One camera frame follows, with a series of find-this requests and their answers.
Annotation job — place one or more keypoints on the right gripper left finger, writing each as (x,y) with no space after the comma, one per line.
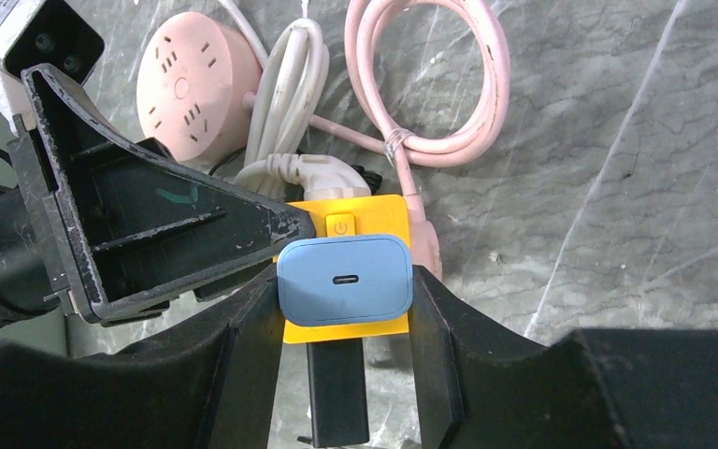
(207,382)

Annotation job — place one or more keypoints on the black adapter with cable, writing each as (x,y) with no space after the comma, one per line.
(317,174)

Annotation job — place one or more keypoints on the blue usb charger plug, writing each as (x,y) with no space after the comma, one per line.
(345,280)

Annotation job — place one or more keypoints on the black plug on cube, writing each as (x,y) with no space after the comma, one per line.
(337,393)

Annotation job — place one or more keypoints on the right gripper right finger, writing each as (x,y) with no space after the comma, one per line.
(481,385)

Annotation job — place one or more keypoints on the round pink power socket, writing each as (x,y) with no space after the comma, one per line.
(191,82)

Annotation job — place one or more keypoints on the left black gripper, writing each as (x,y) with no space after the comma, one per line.
(122,228)

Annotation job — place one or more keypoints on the yellow cube socket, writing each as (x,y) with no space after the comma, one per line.
(366,215)

